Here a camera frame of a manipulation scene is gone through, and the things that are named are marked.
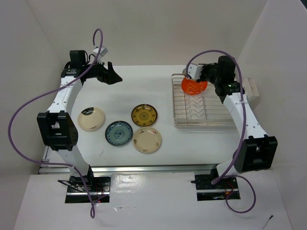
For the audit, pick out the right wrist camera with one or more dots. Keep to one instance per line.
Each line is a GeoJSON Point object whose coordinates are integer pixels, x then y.
{"type": "Point", "coordinates": [194, 71]}

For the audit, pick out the orange plastic plate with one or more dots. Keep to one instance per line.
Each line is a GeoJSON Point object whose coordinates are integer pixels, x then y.
{"type": "Point", "coordinates": [192, 87]}

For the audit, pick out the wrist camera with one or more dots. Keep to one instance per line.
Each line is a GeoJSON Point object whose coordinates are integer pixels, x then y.
{"type": "Point", "coordinates": [194, 71]}
{"type": "Point", "coordinates": [100, 53]}

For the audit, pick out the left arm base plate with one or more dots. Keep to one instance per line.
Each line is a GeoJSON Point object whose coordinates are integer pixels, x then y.
{"type": "Point", "coordinates": [99, 191]}

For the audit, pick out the beige plate with green brushstroke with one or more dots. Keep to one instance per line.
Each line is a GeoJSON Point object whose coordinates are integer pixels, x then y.
{"type": "Point", "coordinates": [91, 118]}

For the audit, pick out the aluminium frame rail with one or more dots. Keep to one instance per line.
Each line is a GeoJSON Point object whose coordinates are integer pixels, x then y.
{"type": "Point", "coordinates": [181, 149]}

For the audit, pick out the blue floral plate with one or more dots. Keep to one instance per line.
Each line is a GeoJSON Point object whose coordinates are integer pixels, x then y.
{"type": "Point", "coordinates": [118, 133]}

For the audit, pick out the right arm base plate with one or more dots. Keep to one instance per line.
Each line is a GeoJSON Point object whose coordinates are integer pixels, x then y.
{"type": "Point", "coordinates": [206, 191]}

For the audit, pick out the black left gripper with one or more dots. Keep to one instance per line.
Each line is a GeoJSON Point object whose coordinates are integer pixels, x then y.
{"type": "Point", "coordinates": [108, 75]}

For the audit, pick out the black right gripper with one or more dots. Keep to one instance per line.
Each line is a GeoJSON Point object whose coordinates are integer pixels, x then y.
{"type": "Point", "coordinates": [206, 66]}

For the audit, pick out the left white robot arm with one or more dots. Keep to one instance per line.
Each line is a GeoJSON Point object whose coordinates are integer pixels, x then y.
{"type": "Point", "coordinates": [56, 126]}

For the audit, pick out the beige plate with flower motifs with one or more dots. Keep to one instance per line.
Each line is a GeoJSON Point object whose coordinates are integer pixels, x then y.
{"type": "Point", "coordinates": [147, 140]}

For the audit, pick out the yellow plate with dark rim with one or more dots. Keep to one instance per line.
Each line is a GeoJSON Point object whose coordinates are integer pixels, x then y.
{"type": "Point", "coordinates": [144, 115]}

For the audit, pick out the wire dish rack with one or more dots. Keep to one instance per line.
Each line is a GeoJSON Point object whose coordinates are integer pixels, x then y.
{"type": "Point", "coordinates": [203, 110]}

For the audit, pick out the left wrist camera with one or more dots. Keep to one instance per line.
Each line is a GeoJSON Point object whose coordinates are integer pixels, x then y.
{"type": "Point", "coordinates": [100, 53]}

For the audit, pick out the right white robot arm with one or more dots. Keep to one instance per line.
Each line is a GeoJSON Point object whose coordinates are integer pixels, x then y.
{"type": "Point", "coordinates": [256, 149]}

